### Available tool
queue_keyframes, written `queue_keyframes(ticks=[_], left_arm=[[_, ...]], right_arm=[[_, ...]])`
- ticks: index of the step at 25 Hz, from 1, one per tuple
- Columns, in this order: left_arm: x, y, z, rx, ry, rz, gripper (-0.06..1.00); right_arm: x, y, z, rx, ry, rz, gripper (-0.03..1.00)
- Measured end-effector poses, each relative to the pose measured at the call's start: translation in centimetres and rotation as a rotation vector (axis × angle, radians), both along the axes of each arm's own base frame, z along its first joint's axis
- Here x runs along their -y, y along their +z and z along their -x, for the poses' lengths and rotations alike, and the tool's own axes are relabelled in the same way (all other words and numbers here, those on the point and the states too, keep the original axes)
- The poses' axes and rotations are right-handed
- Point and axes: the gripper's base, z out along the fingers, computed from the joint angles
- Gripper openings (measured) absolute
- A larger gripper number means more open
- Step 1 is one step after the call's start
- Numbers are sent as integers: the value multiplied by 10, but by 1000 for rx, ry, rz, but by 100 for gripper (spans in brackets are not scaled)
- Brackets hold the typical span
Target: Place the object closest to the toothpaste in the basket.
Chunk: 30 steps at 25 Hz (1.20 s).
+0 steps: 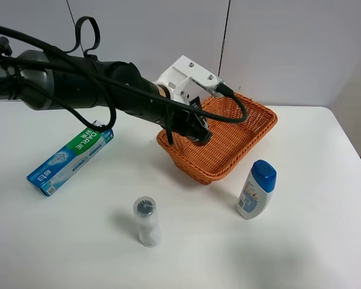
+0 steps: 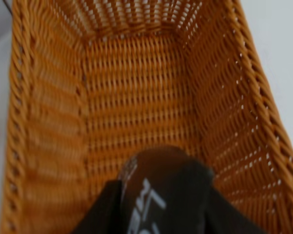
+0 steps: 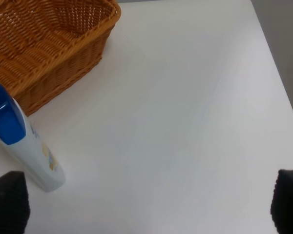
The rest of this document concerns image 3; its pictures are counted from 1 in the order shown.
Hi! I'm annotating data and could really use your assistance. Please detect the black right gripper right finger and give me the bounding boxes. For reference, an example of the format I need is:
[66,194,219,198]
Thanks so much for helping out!
[271,169,293,234]

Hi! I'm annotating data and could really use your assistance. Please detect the orange wicker basket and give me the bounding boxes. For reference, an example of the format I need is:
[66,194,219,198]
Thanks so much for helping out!
[0,0,121,115]

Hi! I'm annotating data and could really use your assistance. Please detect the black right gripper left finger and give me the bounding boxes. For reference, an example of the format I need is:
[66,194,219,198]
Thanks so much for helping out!
[0,171,30,234]

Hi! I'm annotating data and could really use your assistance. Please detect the white blue-capped shampoo bottle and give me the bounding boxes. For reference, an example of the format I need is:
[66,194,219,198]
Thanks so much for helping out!
[0,84,65,192]

